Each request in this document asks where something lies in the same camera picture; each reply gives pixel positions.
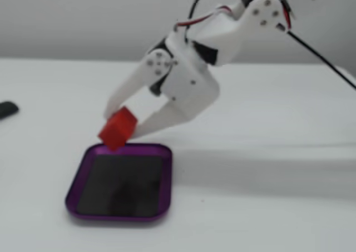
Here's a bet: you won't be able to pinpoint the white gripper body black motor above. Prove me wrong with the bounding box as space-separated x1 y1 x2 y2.
149 32 220 122

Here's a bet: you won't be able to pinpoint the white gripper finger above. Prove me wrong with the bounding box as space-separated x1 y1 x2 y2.
104 50 177 119
133 97 192 137

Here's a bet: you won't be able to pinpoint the red perforated rectangular block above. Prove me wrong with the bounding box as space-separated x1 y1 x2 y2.
97 106 139 152

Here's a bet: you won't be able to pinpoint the purple metal tray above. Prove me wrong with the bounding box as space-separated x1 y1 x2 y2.
65 142 173 223

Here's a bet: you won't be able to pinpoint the black rectangular tray mat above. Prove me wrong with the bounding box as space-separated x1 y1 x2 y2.
76 155 164 217

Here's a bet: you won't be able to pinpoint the black rounded flat object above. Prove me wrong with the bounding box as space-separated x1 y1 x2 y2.
0 101 19 121

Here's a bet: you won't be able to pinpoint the red white servo wire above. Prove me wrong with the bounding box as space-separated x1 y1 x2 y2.
174 6 234 30
274 0 297 32

